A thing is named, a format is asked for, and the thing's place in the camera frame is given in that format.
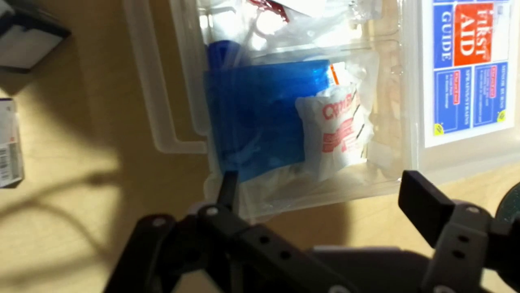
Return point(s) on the blue bandage box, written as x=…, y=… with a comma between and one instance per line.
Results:
x=10, y=147

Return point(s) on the clear plastic first aid case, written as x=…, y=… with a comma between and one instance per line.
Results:
x=391, y=163

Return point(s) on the clear plastic supply bag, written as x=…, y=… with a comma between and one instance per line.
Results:
x=326, y=27

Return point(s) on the white gauze packet red print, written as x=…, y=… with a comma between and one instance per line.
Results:
x=331, y=136

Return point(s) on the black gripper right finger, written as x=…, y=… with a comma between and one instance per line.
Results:
x=461, y=238

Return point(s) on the blue glove bag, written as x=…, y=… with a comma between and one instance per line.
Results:
x=254, y=119

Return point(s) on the dark green mug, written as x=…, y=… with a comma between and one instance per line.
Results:
x=513, y=197

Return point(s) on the blue white box front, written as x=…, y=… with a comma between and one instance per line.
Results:
x=472, y=82

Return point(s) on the small grey cardboard box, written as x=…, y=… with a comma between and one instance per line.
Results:
x=27, y=46

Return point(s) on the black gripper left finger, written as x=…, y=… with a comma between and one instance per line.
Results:
x=228, y=245

